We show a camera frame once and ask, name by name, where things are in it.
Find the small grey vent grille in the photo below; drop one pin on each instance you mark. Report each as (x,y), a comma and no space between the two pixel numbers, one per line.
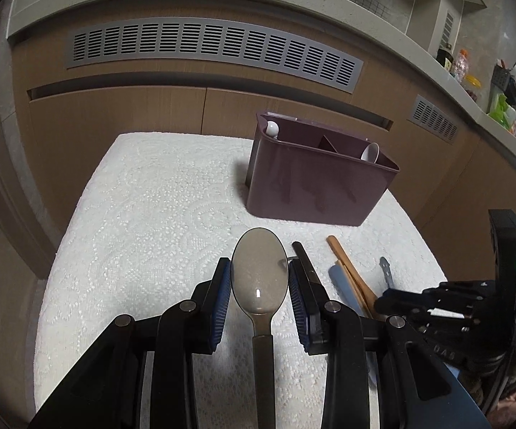
(434,118)

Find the small metal utensil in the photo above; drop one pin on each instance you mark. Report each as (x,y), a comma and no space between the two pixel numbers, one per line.
(385,270)

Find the grey countertop utensil caddy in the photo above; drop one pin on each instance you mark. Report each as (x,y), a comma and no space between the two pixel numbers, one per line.
(503,78)

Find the yellow lid jar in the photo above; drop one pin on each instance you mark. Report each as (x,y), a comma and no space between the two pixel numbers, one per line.
(472,86)

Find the grey wall vent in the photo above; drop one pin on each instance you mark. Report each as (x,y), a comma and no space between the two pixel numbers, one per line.
(449,27)

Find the light blue spoon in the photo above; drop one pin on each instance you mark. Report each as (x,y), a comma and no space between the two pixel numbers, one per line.
(343,281)

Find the clear bottle orange cap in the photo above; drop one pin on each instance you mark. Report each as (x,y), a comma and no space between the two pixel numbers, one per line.
(461,65)

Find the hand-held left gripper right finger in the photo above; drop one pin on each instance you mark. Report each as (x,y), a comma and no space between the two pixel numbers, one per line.
(298,304)

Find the green packet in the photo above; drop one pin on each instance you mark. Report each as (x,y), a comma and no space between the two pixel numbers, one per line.
(501,109)

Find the large metal spoon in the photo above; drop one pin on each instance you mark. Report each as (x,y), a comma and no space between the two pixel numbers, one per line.
(258,272)

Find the large grey vent grille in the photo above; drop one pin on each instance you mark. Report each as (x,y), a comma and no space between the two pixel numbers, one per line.
(213,49)

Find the purple plastic utensil holder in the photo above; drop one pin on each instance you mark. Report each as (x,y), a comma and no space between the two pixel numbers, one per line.
(311,187)

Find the white spoon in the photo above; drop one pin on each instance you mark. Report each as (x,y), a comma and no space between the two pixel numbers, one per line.
(371,152)
(270,128)

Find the white embossed mat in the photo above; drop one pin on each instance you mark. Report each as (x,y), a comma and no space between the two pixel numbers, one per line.
(151,214)

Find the wooden cabinet door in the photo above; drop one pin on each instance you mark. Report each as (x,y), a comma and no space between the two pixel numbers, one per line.
(115,143)
(231,111)

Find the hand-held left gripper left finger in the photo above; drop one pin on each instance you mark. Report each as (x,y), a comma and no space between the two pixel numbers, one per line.
(222,304)

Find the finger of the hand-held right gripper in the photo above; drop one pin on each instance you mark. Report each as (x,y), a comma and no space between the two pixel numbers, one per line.
(459,288)
(401,301)

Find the speckled stone countertop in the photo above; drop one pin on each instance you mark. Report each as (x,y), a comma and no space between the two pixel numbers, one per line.
(240,13)

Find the dark sauce bottle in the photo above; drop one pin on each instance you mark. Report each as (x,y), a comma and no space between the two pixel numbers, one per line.
(444,58)

